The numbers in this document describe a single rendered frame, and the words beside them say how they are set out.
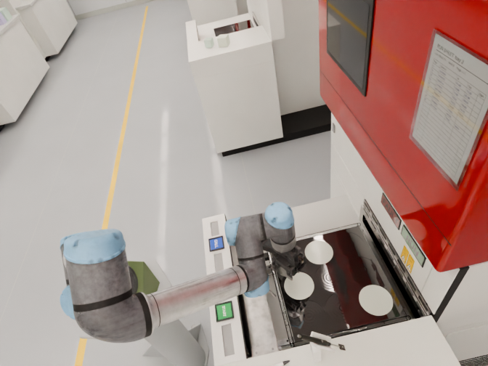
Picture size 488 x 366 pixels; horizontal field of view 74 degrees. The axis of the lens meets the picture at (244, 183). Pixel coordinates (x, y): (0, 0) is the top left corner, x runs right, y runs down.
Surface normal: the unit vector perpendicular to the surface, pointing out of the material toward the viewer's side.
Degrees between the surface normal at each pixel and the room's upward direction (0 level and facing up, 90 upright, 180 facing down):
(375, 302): 0
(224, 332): 0
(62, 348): 0
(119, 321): 66
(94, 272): 48
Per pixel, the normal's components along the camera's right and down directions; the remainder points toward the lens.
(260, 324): -0.18, -0.69
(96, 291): 0.26, -0.10
